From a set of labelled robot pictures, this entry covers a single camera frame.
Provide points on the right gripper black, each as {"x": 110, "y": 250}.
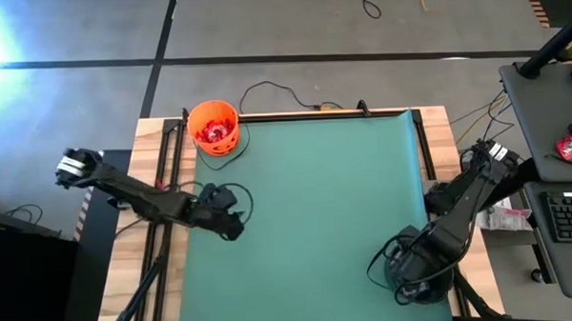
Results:
{"x": 428, "y": 260}

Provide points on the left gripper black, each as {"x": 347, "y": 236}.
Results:
{"x": 209, "y": 218}

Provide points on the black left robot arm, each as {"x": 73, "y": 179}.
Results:
{"x": 135, "y": 199}

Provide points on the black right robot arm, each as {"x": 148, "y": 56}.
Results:
{"x": 464, "y": 206}

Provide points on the orange pumpkin face bucket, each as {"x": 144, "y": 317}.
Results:
{"x": 219, "y": 149}

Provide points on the green table mat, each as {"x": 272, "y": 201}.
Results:
{"x": 316, "y": 202}

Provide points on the clear plastic bag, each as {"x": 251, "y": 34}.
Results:
{"x": 502, "y": 215}

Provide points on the dark table-edge clamp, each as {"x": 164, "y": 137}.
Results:
{"x": 363, "y": 107}
{"x": 185, "y": 115}

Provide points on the grey keyboard desk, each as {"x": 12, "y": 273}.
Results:
{"x": 571, "y": 265}

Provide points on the black computer keyboard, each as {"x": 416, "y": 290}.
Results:
{"x": 571, "y": 217}

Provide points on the grey side desk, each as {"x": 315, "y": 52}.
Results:
{"x": 542, "y": 123}

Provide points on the black cabinet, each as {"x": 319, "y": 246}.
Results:
{"x": 28, "y": 279}

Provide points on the black monitor pole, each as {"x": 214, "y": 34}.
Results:
{"x": 551, "y": 45}

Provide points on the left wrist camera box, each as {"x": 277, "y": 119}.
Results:
{"x": 218, "y": 196}

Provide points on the black metal rig frame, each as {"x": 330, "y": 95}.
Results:
{"x": 313, "y": 115}

